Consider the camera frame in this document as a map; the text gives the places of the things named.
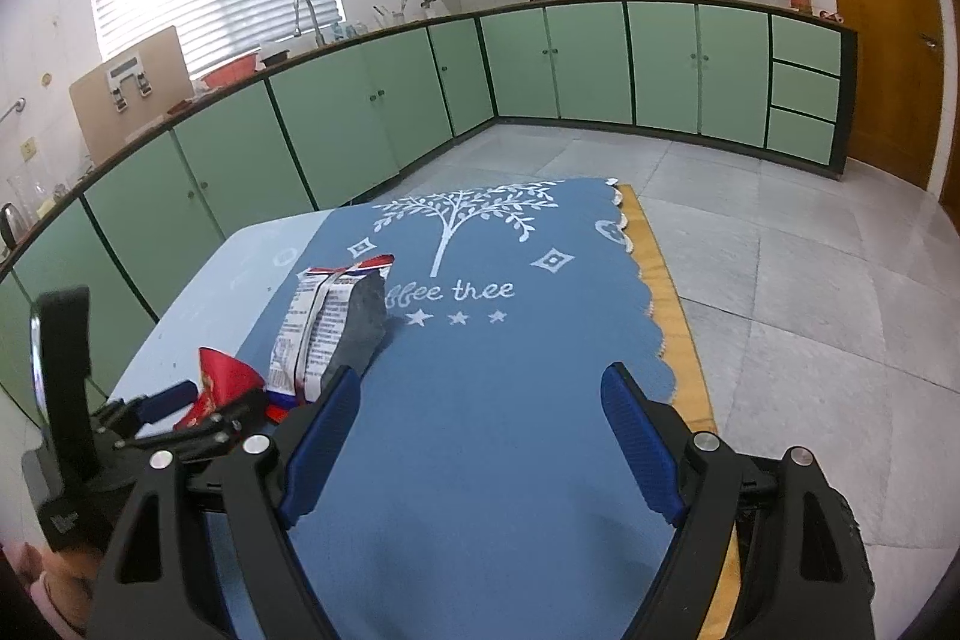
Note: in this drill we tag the metal kettle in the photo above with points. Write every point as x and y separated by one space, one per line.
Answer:
11 224

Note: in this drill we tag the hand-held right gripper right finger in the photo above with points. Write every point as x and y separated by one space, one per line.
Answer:
645 445

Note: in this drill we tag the metal faucet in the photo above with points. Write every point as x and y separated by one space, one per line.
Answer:
304 14

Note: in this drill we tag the blue printed tablecloth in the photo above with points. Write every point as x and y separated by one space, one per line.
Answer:
487 422

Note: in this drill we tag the black bowl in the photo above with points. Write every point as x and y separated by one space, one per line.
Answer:
274 57

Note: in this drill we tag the red snack wrapper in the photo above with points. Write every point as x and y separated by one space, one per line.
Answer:
225 379

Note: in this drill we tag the wooden door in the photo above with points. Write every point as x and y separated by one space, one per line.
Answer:
877 10

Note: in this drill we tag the brown cardboard box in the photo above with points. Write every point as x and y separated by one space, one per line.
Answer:
97 115

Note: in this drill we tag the green kitchen base cabinets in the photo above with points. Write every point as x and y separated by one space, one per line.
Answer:
585 63

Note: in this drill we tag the clear glass jug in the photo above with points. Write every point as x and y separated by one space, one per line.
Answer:
26 194

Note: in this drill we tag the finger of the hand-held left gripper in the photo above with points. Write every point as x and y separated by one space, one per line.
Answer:
161 401
217 428

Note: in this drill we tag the grey snack packet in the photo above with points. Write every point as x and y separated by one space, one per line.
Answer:
360 317

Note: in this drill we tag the red basin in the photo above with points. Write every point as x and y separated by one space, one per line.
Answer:
229 72

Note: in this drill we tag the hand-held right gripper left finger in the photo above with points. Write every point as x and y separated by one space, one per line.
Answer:
319 445

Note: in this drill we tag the person's left hand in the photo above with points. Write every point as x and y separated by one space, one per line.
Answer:
52 591

